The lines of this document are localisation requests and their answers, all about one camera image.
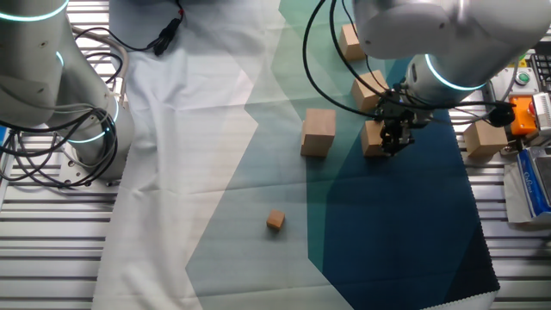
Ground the black round cable connector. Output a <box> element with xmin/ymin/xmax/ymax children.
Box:
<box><xmin>488</xmin><ymin>102</ymin><xmax>517</xmax><ymax>128</ymax></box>

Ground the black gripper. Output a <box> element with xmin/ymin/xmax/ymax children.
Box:
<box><xmin>373</xmin><ymin>101</ymin><xmax>434</xmax><ymax>157</ymax></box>

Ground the grey finned device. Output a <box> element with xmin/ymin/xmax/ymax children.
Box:
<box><xmin>529</xmin><ymin>91</ymin><xmax>551</xmax><ymax>139</ymax></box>

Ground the black keyboard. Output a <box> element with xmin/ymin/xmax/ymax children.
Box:
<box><xmin>529</xmin><ymin>42</ymin><xmax>551</xmax><ymax>94</ymax></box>

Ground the small wooden cube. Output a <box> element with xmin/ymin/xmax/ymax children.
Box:
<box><xmin>265</xmin><ymin>208</ymin><xmax>287</xmax><ymax>233</ymax></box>

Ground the large wooden cube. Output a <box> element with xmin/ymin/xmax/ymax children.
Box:
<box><xmin>300</xmin><ymin>121</ymin><xmax>331</xmax><ymax>158</ymax></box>
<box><xmin>462</xmin><ymin>119</ymin><xmax>509</xmax><ymax>158</ymax></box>
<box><xmin>350</xmin><ymin>70</ymin><xmax>391</xmax><ymax>113</ymax></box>
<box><xmin>304</xmin><ymin>108</ymin><xmax>337</xmax><ymax>146</ymax></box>
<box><xmin>360</xmin><ymin>119</ymin><xmax>391</xmax><ymax>158</ymax></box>
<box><xmin>337</xmin><ymin>23</ymin><xmax>367</xmax><ymax>62</ymax></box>

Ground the blue green white cloth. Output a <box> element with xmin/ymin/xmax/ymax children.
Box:
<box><xmin>91</xmin><ymin>0</ymin><xmax>501</xmax><ymax>310</ymax></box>

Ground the orange box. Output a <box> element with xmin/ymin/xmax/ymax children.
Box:
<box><xmin>507</xmin><ymin>95</ymin><xmax>539</xmax><ymax>137</ymax></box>

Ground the blue box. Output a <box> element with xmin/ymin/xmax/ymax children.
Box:
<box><xmin>516</xmin><ymin>148</ymin><xmax>551</xmax><ymax>219</ymax></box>

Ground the black power cable with bundle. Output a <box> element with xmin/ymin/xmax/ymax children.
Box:
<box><xmin>75</xmin><ymin>0</ymin><xmax>186</xmax><ymax>57</ymax></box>

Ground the thick black gripper cable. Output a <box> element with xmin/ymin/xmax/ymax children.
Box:
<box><xmin>300</xmin><ymin>0</ymin><xmax>380</xmax><ymax>120</ymax></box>

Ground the grey conduit hose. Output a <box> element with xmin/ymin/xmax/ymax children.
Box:
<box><xmin>71</xmin><ymin>25</ymin><xmax>130</xmax><ymax>109</ymax></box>

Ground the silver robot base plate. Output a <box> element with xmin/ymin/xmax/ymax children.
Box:
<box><xmin>55</xmin><ymin>141</ymin><xmax>124</xmax><ymax>190</ymax></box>

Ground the grey foil pouch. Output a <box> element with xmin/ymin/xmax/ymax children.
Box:
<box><xmin>502</xmin><ymin>162</ymin><xmax>551</xmax><ymax>225</ymax></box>

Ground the grey box green light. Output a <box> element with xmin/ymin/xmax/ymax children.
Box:
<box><xmin>490</xmin><ymin>66</ymin><xmax>541</xmax><ymax>109</ymax></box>

